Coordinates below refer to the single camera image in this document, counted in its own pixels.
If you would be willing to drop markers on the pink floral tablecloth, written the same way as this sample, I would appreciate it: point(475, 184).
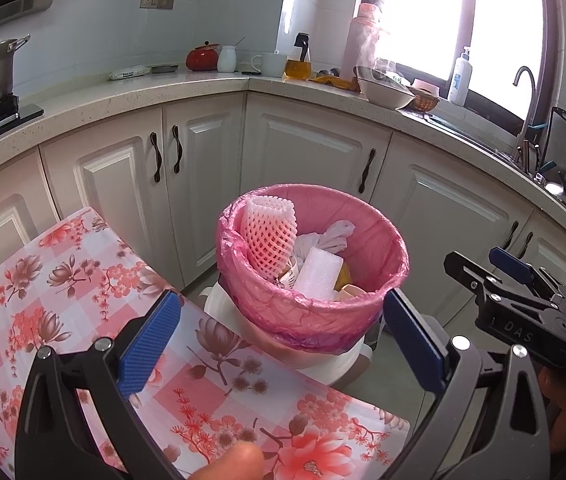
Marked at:
point(63, 270)

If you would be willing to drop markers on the white mug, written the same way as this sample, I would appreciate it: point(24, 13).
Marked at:
point(270, 64)

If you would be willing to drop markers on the pink thermos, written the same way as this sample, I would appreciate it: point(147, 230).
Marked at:
point(363, 37)

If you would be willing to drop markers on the white jar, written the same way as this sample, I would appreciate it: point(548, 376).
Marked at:
point(226, 58)

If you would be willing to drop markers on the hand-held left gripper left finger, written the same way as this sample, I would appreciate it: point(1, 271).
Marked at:
point(148, 345)

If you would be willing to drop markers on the yellow scrap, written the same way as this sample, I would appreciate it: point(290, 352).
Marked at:
point(344, 274)

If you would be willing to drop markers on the printed paper cup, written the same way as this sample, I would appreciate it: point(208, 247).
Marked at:
point(288, 277)

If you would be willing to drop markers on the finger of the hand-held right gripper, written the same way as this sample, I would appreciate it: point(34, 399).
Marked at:
point(510, 265)
point(478, 285)

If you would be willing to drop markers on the small grey dish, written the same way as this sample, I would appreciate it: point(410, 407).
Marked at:
point(165, 67)

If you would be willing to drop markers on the beige paper scrap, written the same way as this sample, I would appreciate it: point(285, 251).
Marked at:
point(350, 292)

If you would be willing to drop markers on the pink foam fruit net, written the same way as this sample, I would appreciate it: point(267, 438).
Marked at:
point(270, 240)

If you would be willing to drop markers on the white packet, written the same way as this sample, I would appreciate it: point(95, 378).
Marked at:
point(130, 72)

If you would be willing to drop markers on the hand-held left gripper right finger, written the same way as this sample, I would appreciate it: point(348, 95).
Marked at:
point(418, 345)

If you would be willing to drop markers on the yellow cloth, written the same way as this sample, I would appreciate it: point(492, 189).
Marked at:
point(335, 81)

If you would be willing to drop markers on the white bowl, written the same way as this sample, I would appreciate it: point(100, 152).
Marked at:
point(385, 92)

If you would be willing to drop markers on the white plastic stool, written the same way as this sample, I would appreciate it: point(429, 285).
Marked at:
point(223, 305)

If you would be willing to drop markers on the kitchen window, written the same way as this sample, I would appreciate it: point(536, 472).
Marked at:
point(438, 10)

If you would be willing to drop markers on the glass oil bottle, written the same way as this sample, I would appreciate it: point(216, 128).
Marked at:
point(299, 67)

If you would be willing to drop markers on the metal kitchen faucet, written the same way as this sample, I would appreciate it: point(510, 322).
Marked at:
point(530, 110)

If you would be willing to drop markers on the white foam block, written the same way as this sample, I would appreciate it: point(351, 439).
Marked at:
point(318, 271)

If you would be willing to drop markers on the white lotion bottle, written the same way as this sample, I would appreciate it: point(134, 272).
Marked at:
point(459, 80)

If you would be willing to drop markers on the brown woven basket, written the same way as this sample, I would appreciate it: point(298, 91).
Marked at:
point(425, 102)

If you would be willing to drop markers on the trash bin with pink bag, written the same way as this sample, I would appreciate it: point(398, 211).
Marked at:
point(373, 245)

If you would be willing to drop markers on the red teapot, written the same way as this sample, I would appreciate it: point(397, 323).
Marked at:
point(203, 57)

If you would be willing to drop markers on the white tissue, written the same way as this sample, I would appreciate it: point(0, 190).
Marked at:
point(333, 236)

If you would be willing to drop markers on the person's left hand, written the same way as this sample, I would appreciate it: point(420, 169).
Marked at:
point(233, 462)

